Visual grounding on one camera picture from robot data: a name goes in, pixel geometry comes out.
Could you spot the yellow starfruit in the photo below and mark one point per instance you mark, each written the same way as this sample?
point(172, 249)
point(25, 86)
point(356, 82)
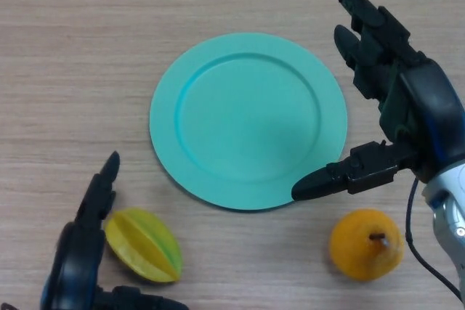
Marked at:
point(145, 248)

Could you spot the green round plate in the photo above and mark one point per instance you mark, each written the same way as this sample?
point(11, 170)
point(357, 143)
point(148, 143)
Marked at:
point(247, 121)

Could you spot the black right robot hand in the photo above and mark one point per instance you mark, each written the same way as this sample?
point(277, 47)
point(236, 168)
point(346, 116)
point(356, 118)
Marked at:
point(425, 106)

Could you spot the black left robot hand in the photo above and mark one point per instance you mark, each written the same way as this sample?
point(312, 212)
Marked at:
point(76, 270)

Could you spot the orange pear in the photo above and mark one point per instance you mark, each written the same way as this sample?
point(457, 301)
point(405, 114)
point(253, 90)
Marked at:
point(363, 248)

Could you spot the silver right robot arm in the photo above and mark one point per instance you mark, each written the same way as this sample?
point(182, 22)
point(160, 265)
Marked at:
point(450, 215)

